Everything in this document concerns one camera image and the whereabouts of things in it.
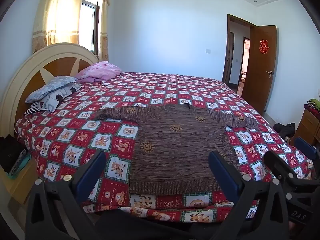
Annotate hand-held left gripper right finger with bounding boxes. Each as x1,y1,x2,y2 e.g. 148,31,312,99
208,151,290,240

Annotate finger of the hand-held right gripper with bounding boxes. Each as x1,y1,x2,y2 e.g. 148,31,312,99
264,151,304,180
294,137,317,160

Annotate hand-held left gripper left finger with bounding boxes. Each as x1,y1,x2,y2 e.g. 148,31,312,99
25,151,107,240

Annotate brown knitted sweater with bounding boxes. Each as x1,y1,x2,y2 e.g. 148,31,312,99
94,104,260,195

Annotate dark clothes pile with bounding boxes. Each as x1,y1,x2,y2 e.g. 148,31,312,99
0,134,25,174

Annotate brown wooden dresser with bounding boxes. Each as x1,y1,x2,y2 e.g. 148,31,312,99
295,104,320,145

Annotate black bag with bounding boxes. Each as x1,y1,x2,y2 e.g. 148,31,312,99
274,122,296,140

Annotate red cloth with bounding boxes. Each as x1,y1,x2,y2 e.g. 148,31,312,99
307,105,320,117

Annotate red checkered printed bedspread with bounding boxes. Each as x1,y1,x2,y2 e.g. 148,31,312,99
14,72,317,224

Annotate teal cloth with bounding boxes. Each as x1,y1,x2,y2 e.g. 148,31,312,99
7,150,32,179

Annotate light wooden nightstand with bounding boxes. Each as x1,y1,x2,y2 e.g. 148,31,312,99
0,152,38,205

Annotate brown wooden door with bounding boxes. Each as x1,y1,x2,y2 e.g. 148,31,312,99
241,25,277,117

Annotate dark patterned pillow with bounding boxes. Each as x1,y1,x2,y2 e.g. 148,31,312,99
37,82,82,113

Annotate striped pillow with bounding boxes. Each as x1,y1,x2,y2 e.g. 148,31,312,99
24,101,50,115

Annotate grey floral pillow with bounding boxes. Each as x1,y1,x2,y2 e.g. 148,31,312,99
25,76,78,104

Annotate pink pillow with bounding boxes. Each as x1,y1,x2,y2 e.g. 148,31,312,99
75,61,122,83

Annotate red paper door decoration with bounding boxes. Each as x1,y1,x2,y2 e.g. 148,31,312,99
259,39,270,55

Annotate cream and wood headboard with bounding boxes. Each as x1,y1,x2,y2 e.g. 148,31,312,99
0,42,100,140

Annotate window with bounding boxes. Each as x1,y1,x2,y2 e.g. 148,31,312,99
79,0,103,55

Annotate wide yellow curtain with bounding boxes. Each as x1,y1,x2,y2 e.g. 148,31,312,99
31,0,87,54

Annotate brown door frame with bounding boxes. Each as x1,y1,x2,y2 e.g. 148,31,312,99
222,14,258,88

